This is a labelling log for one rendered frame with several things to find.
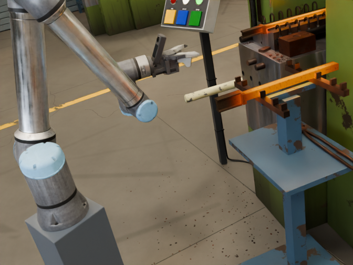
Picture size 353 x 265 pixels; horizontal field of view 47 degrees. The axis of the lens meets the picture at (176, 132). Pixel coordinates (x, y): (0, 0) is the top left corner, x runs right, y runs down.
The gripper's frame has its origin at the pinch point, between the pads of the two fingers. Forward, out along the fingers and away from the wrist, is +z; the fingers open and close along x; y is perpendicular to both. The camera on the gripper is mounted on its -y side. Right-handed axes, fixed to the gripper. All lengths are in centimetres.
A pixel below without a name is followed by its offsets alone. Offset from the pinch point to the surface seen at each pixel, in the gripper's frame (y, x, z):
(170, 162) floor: 100, -78, -6
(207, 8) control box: -5.2, -39.1, 22.6
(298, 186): 31, 67, 6
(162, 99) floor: 100, -188, 19
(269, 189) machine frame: 83, 3, 27
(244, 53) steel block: 12.5, -9.9, 27.0
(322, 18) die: 1, 7, 57
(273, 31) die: 0.7, 6.4, 34.0
